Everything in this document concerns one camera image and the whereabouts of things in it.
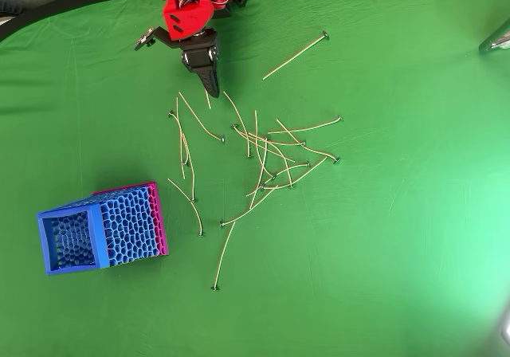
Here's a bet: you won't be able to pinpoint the chrome metal stand pole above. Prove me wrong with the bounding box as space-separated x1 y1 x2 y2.
477 16 510 54

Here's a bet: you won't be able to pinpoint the green fabric table cloth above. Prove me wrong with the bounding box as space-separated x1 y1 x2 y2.
0 0 510 357

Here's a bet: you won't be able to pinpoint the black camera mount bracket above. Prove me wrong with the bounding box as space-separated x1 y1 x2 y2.
133 25 179 52

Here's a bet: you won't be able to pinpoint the blue magenta lattice basket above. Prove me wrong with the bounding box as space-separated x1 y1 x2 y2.
36 180 170 277

